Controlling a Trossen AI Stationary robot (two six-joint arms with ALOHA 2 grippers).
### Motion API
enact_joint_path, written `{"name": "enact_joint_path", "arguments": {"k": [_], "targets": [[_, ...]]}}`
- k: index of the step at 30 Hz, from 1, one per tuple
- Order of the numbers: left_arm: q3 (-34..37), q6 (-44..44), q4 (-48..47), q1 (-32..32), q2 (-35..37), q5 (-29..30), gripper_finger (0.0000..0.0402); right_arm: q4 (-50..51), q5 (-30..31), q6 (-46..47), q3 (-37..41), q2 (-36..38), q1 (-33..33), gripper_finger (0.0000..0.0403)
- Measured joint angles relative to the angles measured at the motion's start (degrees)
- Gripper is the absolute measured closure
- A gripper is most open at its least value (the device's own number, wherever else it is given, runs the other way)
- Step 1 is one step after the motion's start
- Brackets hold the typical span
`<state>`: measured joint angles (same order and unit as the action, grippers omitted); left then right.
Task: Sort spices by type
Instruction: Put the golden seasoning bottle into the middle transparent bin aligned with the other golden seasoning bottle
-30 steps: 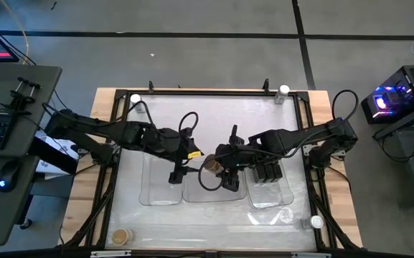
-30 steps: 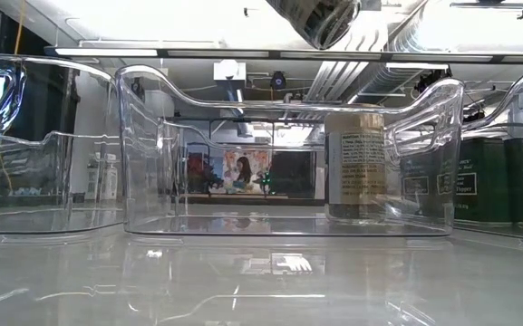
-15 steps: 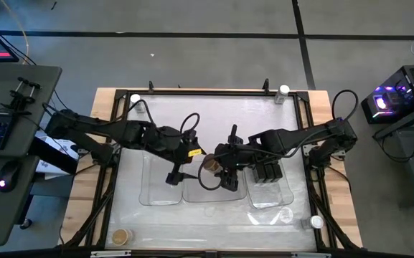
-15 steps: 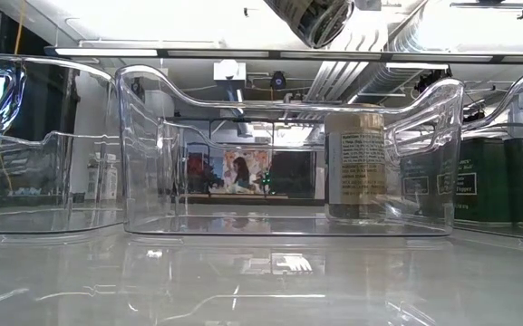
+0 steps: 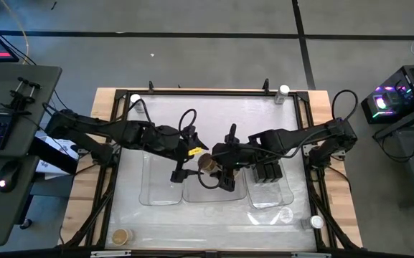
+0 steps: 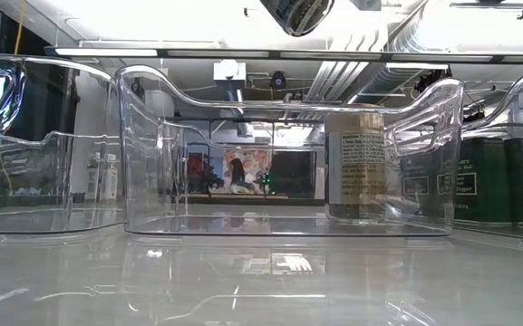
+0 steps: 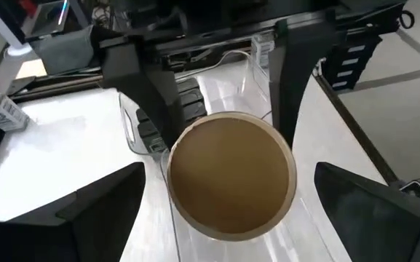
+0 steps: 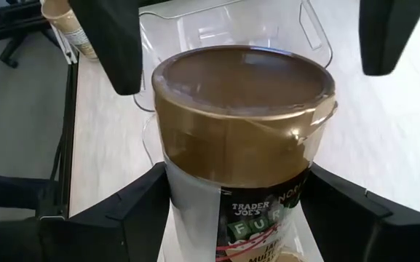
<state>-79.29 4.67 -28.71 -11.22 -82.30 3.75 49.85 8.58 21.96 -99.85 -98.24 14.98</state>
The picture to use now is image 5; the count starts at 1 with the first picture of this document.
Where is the narrow clear plastic bin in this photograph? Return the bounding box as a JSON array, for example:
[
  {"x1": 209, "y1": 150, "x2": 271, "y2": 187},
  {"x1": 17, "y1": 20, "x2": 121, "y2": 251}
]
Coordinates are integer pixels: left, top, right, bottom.
[
  {"x1": 138, "y1": 148, "x2": 186, "y2": 207},
  {"x1": 244, "y1": 157, "x2": 296, "y2": 210}
]

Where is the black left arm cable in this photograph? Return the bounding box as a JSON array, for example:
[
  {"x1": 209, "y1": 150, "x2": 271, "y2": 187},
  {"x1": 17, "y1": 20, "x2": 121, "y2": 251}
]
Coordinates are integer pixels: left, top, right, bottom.
[{"x1": 129, "y1": 97, "x2": 199, "y2": 135}]

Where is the brown cap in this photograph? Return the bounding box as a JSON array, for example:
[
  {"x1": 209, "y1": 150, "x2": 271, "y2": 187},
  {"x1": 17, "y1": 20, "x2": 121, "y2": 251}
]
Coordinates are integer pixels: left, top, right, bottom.
[{"x1": 197, "y1": 153, "x2": 217, "y2": 173}]

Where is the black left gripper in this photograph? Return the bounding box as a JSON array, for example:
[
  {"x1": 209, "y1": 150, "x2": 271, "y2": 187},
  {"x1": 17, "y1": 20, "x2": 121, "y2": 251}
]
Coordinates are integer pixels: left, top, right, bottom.
[{"x1": 170, "y1": 125, "x2": 210, "y2": 183}]

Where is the silver bracket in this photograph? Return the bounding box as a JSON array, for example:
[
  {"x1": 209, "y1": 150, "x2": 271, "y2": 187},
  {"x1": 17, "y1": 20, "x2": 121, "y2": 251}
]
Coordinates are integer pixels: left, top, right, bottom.
[
  {"x1": 291, "y1": 252, "x2": 331, "y2": 258},
  {"x1": 90, "y1": 250, "x2": 132, "y2": 258}
]

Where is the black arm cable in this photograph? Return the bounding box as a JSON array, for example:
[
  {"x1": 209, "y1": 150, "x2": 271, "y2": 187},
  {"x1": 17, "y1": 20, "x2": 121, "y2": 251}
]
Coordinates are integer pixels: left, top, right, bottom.
[
  {"x1": 129, "y1": 97, "x2": 199, "y2": 135},
  {"x1": 331, "y1": 88, "x2": 359, "y2": 123}
]

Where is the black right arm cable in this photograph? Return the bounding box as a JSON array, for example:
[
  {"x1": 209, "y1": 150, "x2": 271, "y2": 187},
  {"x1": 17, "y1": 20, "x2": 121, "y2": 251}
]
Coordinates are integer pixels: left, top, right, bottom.
[{"x1": 331, "y1": 88, "x2": 359, "y2": 123}]

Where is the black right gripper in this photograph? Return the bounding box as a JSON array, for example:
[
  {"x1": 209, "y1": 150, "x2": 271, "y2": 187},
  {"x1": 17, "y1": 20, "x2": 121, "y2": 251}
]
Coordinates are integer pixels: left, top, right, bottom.
[{"x1": 210, "y1": 123, "x2": 253, "y2": 193}]

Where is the wide clear plastic bin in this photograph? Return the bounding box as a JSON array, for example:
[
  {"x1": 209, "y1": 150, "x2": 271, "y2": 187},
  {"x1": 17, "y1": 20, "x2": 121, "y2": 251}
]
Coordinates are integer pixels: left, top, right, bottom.
[{"x1": 182, "y1": 157, "x2": 248, "y2": 204}]

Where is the wooden table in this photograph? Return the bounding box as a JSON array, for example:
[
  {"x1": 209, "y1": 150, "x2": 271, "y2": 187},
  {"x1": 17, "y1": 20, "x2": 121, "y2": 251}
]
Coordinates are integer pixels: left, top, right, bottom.
[{"x1": 61, "y1": 87, "x2": 364, "y2": 252}]

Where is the black computer mouse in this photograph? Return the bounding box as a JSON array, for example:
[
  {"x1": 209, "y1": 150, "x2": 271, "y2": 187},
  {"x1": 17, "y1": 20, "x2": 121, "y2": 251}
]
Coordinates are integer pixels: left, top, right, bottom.
[{"x1": 0, "y1": 161, "x2": 21, "y2": 194}]

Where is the white cardboard box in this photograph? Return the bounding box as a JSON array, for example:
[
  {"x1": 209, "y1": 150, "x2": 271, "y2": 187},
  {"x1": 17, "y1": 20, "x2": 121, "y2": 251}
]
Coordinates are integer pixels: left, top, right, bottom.
[{"x1": 36, "y1": 134, "x2": 80, "y2": 180}]

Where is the black clamp stand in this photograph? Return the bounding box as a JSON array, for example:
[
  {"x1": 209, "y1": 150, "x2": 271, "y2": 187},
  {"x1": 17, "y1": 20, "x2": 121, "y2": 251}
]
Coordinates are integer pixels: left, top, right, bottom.
[{"x1": 0, "y1": 76, "x2": 42, "y2": 115}]

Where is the white-lid spice jar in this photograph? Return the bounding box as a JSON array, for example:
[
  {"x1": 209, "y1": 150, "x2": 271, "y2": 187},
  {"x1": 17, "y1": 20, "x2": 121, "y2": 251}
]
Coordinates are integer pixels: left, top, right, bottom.
[
  {"x1": 301, "y1": 214, "x2": 325, "y2": 230},
  {"x1": 274, "y1": 85, "x2": 291, "y2": 105},
  {"x1": 130, "y1": 93, "x2": 146, "y2": 114}
]

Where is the orange floor cable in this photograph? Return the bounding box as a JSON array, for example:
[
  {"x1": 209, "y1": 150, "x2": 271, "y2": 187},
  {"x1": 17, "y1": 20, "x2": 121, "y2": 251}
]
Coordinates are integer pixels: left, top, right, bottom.
[{"x1": 0, "y1": 0, "x2": 31, "y2": 66}]

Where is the black metal table frame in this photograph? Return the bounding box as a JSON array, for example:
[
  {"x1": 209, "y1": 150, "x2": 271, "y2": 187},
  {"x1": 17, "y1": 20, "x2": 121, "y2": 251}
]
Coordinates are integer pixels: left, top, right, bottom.
[{"x1": 62, "y1": 88, "x2": 360, "y2": 257}]

